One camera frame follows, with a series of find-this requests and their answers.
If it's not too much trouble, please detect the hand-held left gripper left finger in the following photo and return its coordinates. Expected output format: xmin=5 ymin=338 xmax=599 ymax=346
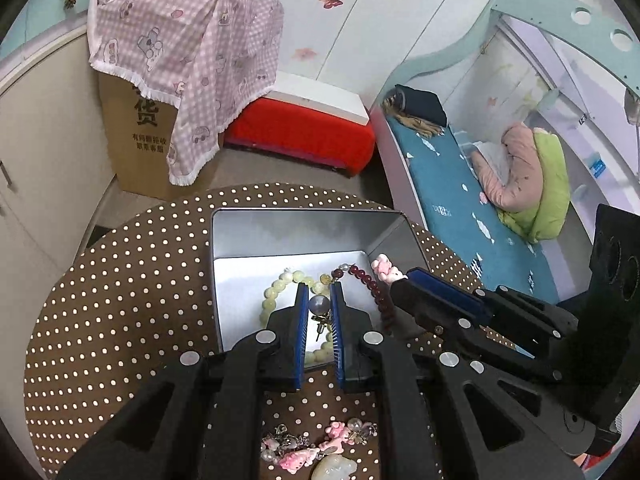
xmin=57 ymin=282 xmax=309 ymax=480

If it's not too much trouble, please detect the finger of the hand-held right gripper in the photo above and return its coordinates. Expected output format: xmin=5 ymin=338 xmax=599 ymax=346
xmin=390 ymin=278 xmax=563 ymax=386
xmin=405 ymin=267 xmax=581 ymax=356

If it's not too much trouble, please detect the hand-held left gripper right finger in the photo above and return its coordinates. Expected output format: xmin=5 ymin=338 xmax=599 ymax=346
xmin=331 ymin=281 xmax=587 ymax=480

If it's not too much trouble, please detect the pearl earring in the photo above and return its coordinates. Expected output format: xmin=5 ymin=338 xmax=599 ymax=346
xmin=307 ymin=295 xmax=335 ymax=345

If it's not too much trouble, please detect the pink bear charm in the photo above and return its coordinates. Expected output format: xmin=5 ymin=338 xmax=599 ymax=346
xmin=371 ymin=254 xmax=405 ymax=284

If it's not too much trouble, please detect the silver tin box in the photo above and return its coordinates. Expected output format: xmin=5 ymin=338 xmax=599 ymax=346
xmin=209 ymin=207 xmax=432 ymax=356

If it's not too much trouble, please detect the blue cloud print mattress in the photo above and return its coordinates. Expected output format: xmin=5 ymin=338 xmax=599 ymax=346
xmin=387 ymin=122 xmax=562 ymax=307

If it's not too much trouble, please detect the white jade pendant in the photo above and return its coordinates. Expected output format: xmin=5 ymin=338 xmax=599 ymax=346
xmin=312 ymin=452 xmax=359 ymax=480

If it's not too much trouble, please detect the pink jacket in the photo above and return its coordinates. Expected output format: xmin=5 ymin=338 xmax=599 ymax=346
xmin=470 ymin=122 xmax=544 ymax=212

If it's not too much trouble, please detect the green quilt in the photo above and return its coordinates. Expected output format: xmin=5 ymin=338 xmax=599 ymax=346
xmin=497 ymin=129 xmax=571 ymax=244

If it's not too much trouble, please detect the brown polka dot tablecloth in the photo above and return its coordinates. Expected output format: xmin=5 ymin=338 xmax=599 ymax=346
xmin=22 ymin=183 xmax=501 ymax=480

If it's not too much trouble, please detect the dark folded cloth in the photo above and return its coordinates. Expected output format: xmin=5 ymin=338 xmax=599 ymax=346
xmin=394 ymin=85 xmax=448 ymax=127

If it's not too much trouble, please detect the red storage stool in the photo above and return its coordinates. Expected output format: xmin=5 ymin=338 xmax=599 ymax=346
xmin=222 ymin=70 xmax=377 ymax=179

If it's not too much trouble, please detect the brown cardboard box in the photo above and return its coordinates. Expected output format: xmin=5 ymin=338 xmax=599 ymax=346
xmin=97 ymin=72 xmax=222 ymax=201

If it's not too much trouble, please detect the cream cabinet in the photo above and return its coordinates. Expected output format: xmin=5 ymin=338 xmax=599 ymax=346
xmin=0 ymin=22 xmax=119 ymax=321

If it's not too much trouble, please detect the pink checked cloth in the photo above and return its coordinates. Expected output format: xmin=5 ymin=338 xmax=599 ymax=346
xmin=87 ymin=0 xmax=285 ymax=187

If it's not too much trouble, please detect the light green bead bracelet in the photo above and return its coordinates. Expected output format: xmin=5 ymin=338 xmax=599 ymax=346
xmin=260 ymin=268 xmax=337 ymax=367

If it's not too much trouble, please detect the dark red bead bracelet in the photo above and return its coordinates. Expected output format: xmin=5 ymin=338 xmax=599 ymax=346
xmin=331 ymin=263 xmax=397 ymax=337

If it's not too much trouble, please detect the pink charm bracelet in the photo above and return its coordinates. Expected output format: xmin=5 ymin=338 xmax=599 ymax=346
xmin=260 ymin=417 xmax=379 ymax=474

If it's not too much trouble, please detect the teal bed frame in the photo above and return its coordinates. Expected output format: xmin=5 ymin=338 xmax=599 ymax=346
xmin=369 ymin=0 xmax=640 ymax=311

